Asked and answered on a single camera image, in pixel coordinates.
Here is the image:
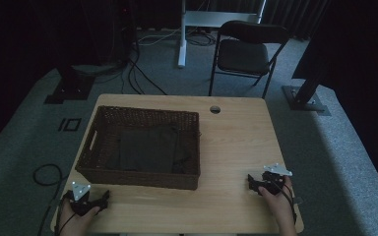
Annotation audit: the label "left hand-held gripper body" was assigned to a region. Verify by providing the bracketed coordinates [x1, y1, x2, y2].
[63, 181, 103, 217]

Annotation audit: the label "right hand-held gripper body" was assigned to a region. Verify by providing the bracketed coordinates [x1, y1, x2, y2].
[260, 162, 293, 197]

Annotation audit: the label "brown wicker basket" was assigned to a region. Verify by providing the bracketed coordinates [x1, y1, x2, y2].
[74, 104, 202, 192]

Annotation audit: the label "dark pants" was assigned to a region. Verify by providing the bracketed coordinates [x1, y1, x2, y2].
[105, 125, 192, 175]

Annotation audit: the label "person's left hand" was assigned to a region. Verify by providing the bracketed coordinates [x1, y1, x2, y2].
[58, 198, 101, 236]

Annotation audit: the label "person's right hand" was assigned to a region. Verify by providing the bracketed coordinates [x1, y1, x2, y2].
[257, 175, 297, 219]

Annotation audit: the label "black slanted stand with base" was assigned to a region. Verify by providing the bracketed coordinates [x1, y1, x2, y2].
[282, 73, 332, 117]

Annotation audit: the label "black folding chair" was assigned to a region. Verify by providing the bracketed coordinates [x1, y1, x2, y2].
[208, 20, 290, 99]

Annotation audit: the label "dark curtain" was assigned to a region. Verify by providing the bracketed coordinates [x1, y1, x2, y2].
[262, 0, 378, 205]

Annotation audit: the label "right hand-held gripper cable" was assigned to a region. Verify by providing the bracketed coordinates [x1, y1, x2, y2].
[272, 178, 299, 227]

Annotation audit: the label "hand-held gripper cable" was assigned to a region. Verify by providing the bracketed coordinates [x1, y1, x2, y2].
[272, 178, 299, 227]
[54, 193, 77, 236]

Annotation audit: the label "left hand-held gripper cable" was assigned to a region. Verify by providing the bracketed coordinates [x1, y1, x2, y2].
[54, 193, 77, 236]

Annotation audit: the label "black cable loop on floor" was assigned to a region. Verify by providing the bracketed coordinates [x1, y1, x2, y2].
[32, 163, 67, 236]

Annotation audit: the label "black stand with base plate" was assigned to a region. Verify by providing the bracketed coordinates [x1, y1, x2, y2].
[43, 62, 96, 105]

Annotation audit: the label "black floor cable bundle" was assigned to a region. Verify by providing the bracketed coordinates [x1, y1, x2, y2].
[120, 28, 169, 96]

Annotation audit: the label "black coiled cables under desk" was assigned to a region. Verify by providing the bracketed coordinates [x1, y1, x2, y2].
[184, 29, 218, 47]

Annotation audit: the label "white floor cable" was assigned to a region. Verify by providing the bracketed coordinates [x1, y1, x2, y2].
[137, 27, 182, 46]

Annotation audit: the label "white desk frame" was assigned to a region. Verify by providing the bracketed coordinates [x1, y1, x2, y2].
[177, 0, 268, 69]

